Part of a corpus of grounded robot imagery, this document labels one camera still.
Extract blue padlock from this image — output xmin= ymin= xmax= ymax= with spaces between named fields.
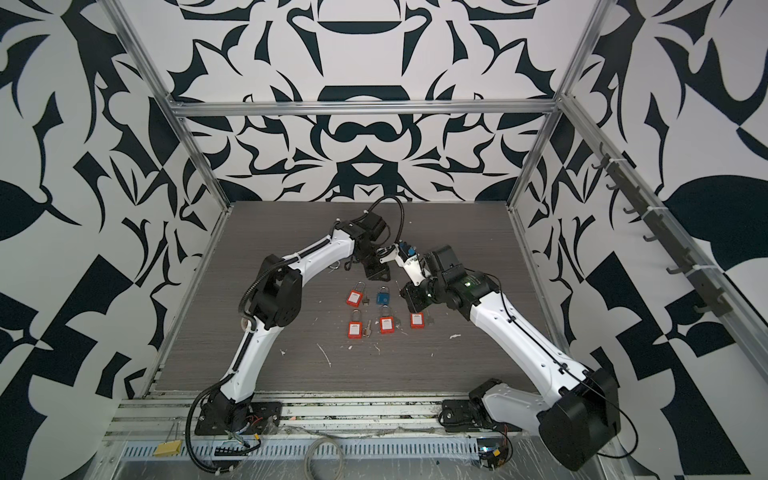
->
xmin=376 ymin=286 xmax=391 ymax=306

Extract red padlock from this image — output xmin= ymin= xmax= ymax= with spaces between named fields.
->
xmin=345 ymin=281 xmax=366 ymax=308
xmin=347 ymin=309 xmax=364 ymax=339
xmin=410 ymin=312 xmax=425 ymax=329
xmin=379 ymin=304 xmax=396 ymax=334

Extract red padlock front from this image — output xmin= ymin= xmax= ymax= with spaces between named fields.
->
xmin=347 ymin=309 xmax=364 ymax=339

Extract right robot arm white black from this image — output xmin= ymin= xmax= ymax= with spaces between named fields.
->
xmin=388 ymin=242 xmax=627 ymax=471

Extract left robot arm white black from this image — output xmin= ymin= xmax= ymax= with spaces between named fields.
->
xmin=184 ymin=196 xmax=390 ymax=475

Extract small circuit board right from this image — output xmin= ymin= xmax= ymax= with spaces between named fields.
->
xmin=477 ymin=437 xmax=513 ymax=470

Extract yellow connector block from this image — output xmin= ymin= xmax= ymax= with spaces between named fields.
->
xmin=153 ymin=440 xmax=183 ymax=458

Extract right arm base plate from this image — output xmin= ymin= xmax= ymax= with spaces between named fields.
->
xmin=437 ymin=399 xmax=533 ymax=433

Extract white slotted cable duct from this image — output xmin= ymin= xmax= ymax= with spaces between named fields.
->
xmin=116 ymin=436 xmax=481 ymax=462

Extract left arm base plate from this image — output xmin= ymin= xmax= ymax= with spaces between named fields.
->
xmin=194 ymin=402 xmax=283 ymax=436

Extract coiled grey cable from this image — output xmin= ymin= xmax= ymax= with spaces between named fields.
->
xmin=303 ymin=436 xmax=347 ymax=480

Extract aluminium frame crossbar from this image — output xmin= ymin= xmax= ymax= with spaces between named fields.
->
xmin=169 ymin=99 xmax=555 ymax=118

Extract grey hook rail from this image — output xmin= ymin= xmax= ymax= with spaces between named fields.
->
xmin=592 ymin=143 xmax=733 ymax=318

